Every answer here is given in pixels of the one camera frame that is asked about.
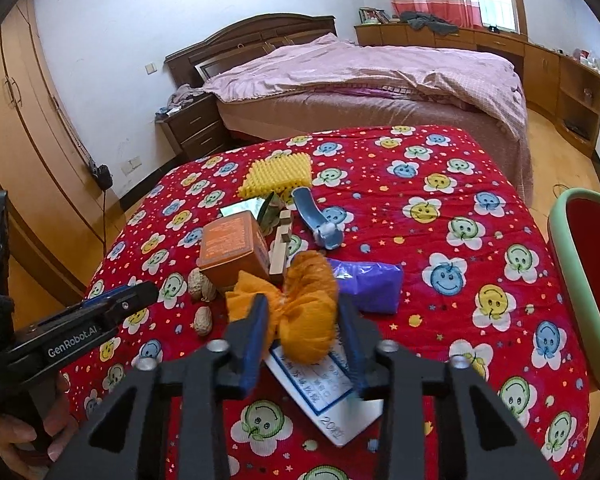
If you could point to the pink duvet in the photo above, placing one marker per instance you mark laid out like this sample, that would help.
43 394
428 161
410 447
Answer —
483 80

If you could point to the peanut shell upper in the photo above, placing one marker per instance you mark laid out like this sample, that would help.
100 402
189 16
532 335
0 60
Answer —
201 284

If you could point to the red green trash bin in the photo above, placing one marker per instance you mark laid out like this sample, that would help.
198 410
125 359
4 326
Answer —
574 234

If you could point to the orange tissue paper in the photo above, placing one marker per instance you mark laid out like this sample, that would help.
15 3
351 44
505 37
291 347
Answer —
302 315

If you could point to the dark wooden nightstand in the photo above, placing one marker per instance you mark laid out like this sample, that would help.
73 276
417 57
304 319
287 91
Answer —
197 130

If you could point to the long wooden side cabinet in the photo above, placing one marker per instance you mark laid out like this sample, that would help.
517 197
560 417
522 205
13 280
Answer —
556 85

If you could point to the dark clothes pile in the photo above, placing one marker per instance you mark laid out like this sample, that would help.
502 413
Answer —
420 20

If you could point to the purple plastic wrapper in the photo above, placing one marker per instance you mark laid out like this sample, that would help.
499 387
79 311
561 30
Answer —
373 287

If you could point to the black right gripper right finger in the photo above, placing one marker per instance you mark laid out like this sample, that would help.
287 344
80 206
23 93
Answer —
478 437

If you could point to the photo frame on cabinet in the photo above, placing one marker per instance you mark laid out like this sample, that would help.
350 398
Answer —
369 15

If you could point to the red floral quilt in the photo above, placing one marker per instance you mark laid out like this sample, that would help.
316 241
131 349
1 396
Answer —
438 249

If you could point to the peanut shell lower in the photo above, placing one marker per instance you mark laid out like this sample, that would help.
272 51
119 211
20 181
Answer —
202 323

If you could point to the wooden wardrobe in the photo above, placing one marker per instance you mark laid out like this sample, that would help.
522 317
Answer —
60 223

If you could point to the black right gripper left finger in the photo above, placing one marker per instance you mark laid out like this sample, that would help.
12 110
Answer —
126 436

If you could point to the black wall charger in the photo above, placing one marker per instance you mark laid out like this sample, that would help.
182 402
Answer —
101 175

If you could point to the person's left hand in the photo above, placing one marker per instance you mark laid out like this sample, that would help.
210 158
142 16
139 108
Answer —
15 434

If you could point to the orange cardboard box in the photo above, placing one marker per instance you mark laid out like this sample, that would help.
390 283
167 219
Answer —
232 244

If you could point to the peanut shell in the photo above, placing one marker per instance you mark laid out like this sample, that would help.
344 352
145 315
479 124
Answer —
202 323
201 284

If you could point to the blue plastic toy piece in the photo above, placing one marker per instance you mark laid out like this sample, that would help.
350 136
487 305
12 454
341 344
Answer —
325 232

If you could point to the dark wooden bed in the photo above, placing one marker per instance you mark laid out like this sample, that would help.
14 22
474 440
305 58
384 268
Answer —
319 110

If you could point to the yellow foam pad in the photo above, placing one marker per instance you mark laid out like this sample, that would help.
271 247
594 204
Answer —
276 175

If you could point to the wooden block stick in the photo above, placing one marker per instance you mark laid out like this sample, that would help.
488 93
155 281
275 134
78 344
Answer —
278 260

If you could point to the white blue medicine box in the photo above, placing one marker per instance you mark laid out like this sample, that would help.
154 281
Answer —
325 393

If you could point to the green paper packet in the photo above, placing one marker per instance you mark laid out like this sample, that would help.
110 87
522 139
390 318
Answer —
269 212

